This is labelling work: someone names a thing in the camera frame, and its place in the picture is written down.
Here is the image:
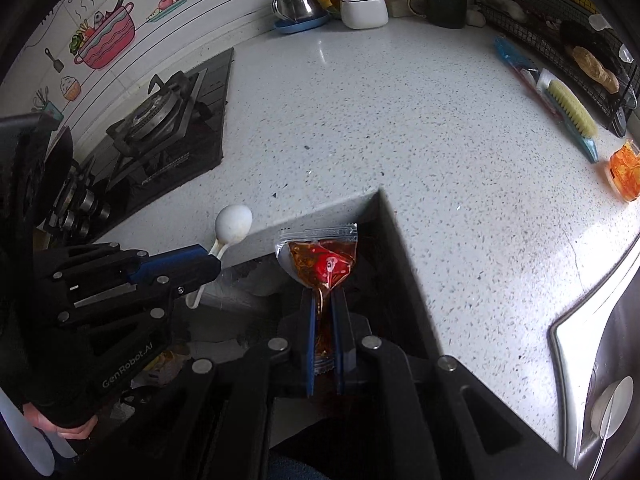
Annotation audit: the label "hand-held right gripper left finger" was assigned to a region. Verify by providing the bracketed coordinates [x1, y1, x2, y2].
[75, 290, 321, 480]

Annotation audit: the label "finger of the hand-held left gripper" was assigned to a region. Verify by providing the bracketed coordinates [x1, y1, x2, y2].
[52, 271, 222, 329]
[47, 242, 222, 286]

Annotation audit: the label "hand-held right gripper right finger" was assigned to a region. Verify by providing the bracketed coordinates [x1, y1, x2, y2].
[330, 287, 568, 480]

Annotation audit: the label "red chili oil sauce packet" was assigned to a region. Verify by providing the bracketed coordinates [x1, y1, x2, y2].
[275, 222, 360, 371]

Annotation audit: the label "white soup spoon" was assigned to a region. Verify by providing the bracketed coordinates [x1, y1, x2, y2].
[186, 203, 253, 309]

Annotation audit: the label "wrappers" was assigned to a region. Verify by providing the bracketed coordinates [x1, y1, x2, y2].
[494, 35, 566, 121]

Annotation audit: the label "orange plastic packet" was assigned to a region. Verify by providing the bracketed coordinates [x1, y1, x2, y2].
[609, 141, 640, 203]

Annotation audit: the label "person's left forearm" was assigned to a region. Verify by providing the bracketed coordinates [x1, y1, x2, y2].
[0, 387, 56, 478]

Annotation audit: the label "person's left hand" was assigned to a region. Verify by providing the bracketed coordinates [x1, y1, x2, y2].
[22, 402, 99, 442]

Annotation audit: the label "black gas stove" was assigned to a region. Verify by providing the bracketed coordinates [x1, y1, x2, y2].
[42, 47, 235, 241]

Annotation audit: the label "blue plate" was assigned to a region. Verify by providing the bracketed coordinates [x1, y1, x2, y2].
[273, 12, 332, 36]

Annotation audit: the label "stainless steel sink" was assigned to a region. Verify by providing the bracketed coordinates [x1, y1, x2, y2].
[547, 255, 640, 480]

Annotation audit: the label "white sink strainer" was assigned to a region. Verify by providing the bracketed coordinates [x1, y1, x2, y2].
[590, 376, 635, 438]

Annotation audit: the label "white sugar jar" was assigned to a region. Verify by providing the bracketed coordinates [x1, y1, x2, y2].
[340, 0, 396, 30]

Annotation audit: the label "blue scrub brush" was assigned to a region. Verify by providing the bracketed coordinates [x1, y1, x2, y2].
[536, 69, 601, 163]

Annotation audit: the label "dark mug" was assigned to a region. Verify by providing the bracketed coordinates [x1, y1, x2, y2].
[407, 0, 468, 30]

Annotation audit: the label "ginger root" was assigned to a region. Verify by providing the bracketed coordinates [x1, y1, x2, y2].
[571, 46, 621, 95]

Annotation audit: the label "black wire rack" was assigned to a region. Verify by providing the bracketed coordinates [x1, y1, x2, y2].
[480, 0, 640, 138]

